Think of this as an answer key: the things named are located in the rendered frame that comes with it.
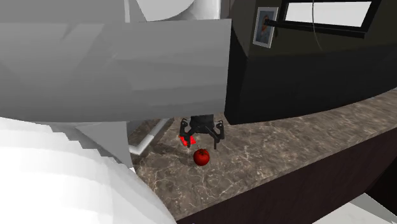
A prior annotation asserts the red flat object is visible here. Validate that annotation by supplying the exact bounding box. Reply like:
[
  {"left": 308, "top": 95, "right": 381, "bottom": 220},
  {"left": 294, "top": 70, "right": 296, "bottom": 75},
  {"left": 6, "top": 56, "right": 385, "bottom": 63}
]
[{"left": 179, "top": 134, "right": 197, "bottom": 148}]

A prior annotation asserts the framed wall picture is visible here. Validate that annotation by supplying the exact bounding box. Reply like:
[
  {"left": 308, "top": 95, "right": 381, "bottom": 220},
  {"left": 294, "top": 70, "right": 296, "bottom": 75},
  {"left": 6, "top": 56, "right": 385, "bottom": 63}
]
[{"left": 252, "top": 6, "right": 279, "bottom": 49}]

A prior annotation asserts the red apple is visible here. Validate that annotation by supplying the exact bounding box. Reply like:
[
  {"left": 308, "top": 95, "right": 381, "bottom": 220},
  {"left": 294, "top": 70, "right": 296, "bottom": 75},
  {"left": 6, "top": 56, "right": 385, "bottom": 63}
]
[{"left": 193, "top": 148, "right": 211, "bottom": 167}]

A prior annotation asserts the black framed window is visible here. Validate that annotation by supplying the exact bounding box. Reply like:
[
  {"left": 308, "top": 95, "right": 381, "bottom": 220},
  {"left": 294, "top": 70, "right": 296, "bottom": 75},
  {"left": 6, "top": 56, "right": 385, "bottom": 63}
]
[{"left": 264, "top": 0, "right": 382, "bottom": 39}]

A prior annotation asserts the white long bar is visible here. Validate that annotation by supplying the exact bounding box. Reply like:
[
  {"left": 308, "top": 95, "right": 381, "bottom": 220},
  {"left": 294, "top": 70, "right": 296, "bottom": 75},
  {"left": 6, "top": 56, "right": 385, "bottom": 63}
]
[{"left": 129, "top": 118, "right": 170, "bottom": 156}]

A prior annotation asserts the dark counter cabinet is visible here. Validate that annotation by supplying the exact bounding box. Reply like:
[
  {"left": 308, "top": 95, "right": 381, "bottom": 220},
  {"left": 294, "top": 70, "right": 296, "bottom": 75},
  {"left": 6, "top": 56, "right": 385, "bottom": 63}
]
[{"left": 176, "top": 126, "right": 397, "bottom": 224}]

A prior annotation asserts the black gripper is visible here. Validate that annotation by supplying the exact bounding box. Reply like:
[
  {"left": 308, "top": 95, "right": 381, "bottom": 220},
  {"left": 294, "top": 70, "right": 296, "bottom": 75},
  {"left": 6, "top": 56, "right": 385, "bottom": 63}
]
[{"left": 179, "top": 114, "right": 226, "bottom": 151}]

